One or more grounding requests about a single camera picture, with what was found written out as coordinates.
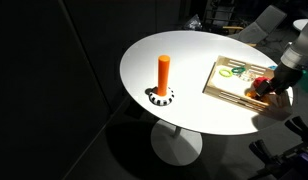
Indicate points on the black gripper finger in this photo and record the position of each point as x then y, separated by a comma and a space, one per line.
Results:
262, 88

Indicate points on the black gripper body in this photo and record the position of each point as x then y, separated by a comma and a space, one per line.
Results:
285, 78

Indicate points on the light wooden tray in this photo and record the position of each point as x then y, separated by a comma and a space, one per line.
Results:
227, 85

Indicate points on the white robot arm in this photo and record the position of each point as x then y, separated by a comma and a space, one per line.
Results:
299, 46

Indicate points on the white round side table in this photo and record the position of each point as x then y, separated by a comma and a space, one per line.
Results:
300, 24

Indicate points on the grey lounge chair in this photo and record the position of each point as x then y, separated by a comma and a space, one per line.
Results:
260, 26

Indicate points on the black clamp stand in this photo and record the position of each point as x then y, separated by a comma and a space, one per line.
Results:
287, 150

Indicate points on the dark metal rack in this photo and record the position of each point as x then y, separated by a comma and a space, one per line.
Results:
219, 11

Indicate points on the crumpled grey plastic bag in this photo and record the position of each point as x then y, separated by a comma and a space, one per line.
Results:
194, 22

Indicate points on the orange cylindrical peg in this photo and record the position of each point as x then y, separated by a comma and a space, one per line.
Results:
163, 75

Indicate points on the white table pedestal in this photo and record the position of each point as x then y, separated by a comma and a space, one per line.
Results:
175, 143

